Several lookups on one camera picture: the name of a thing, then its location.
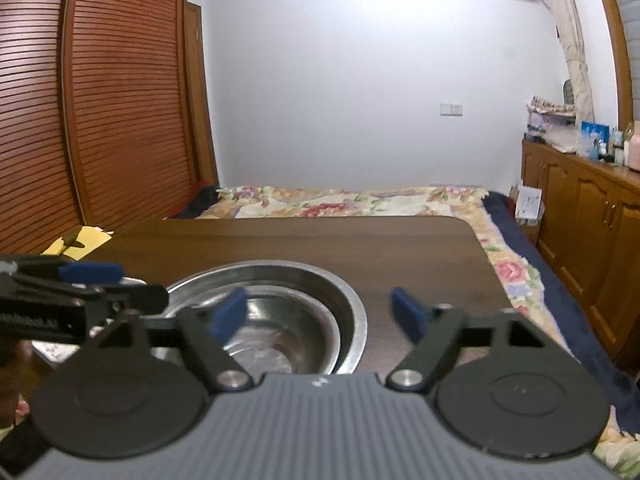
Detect pink thermos jug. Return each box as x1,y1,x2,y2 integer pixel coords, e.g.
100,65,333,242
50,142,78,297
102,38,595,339
624,120,640,172

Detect large steel bowl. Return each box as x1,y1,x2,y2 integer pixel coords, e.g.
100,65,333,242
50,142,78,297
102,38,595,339
162,260,368,380

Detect yellow plush toy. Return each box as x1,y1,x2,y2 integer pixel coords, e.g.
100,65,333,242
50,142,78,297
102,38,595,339
42,226,113,261

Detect medium steel bowl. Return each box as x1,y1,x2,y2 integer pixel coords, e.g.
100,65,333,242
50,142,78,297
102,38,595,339
224,285,341,374

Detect wooden sideboard cabinet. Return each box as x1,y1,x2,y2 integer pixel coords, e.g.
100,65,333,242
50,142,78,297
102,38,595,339
521,140,639,370

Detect wall light switch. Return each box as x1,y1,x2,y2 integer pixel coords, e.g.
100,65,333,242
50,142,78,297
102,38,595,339
440,103,463,117

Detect white paper bag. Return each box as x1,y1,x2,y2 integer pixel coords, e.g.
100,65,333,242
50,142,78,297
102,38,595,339
515,185,544,226

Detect beige curtain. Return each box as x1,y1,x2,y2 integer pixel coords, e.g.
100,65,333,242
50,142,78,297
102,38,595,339
547,0,594,122

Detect small steel bowl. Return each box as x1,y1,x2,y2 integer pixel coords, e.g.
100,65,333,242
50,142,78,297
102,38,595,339
231,348,294,377

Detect folded fabric pile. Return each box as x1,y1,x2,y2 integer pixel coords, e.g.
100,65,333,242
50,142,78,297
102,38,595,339
524,96,576,144

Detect floral bed blanket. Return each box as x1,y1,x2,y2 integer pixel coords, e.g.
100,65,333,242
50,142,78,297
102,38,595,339
14,184,640,480

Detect blue picture card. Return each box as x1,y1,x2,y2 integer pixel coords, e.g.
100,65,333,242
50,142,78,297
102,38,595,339
580,122,610,160

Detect wooden louvered wardrobe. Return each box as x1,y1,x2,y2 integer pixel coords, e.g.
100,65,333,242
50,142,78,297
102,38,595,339
1,0,218,254

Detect floral square plate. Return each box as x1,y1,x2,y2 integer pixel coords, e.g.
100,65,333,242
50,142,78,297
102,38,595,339
32,340,78,367

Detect person right hand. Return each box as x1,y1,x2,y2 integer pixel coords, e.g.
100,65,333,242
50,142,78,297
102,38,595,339
0,339,52,429

